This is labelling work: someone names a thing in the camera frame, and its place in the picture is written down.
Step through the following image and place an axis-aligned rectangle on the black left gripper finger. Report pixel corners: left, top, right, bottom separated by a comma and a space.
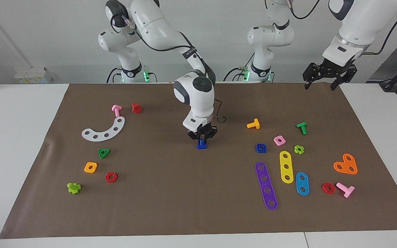
303, 62, 324, 91
330, 64, 358, 91

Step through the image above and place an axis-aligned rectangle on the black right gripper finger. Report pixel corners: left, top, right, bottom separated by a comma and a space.
203, 126, 218, 141
187, 130, 203, 145

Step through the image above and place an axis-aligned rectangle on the brown table mat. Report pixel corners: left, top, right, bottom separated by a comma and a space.
0, 83, 397, 239

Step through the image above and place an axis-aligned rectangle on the purple four-hole plastic strip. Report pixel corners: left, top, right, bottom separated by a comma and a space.
255, 162, 278, 210

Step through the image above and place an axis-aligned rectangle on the yellow three-hole plastic strip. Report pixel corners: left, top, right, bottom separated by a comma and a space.
279, 151, 294, 184

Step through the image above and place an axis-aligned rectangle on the orange three-hole angled plate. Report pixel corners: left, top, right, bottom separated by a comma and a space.
333, 153, 358, 175

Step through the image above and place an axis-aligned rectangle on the white curved five-hole strip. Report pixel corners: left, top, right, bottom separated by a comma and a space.
81, 116, 125, 142

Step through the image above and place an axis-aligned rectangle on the blue two-hole plastic strip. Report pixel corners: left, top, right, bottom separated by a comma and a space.
295, 172, 310, 196

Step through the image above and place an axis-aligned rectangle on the white cardboard box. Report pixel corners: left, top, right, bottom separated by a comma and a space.
14, 67, 53, 84

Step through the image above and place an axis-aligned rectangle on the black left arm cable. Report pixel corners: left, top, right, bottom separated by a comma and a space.
290, 0, 397, 55

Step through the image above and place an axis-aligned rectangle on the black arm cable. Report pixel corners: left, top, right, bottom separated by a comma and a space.
111, 14, 227, 124
290, 0, 397, 55

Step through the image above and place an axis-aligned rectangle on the black left base cable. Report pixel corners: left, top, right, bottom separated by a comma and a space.
223, 66, 251, 82

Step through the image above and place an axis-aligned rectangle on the black base cable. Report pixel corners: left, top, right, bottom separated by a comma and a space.
106, 66, 123, 84
223, 66, 251, 82

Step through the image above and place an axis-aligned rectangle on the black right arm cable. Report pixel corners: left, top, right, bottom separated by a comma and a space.
111, 14, 227, 124

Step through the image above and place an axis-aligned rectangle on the black right base cable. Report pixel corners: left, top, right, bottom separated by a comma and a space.
106, 66, 123, 84

